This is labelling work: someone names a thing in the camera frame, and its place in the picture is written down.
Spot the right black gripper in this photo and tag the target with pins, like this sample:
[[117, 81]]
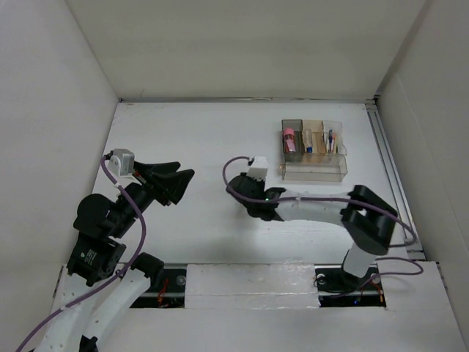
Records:
[[262, 183]]

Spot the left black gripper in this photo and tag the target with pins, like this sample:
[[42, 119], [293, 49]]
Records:
[[157, 177]]

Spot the clear glue bottle blue cap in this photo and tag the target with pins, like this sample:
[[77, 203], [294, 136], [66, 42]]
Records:
[[308, 140]]

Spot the blue gel pen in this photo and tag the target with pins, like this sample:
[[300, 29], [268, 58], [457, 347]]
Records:
[[331, 131]]

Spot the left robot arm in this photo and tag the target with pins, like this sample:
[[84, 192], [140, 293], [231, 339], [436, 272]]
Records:
[[107, 269]]

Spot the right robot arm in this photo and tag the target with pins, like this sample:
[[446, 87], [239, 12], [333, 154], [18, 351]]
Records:
[[368, 220]]

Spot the transparent desk organizer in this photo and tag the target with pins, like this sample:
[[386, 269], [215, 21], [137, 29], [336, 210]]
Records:
[[319, 166]]

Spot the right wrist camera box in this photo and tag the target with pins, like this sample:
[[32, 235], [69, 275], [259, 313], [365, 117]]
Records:
[[257, 168]]

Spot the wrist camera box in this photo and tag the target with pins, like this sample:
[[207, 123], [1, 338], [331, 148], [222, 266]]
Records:
[[257, 168], [121, 162]]

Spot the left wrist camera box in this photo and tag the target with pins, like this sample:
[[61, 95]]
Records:
[[121, 162]]

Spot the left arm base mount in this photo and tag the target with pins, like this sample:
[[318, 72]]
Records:
[[168, 293]]

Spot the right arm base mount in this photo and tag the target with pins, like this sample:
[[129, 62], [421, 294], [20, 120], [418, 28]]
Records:
[[338, 289]]

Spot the aluminium rail right side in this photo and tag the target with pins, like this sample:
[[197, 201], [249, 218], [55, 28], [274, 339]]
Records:
[[413, 248]]

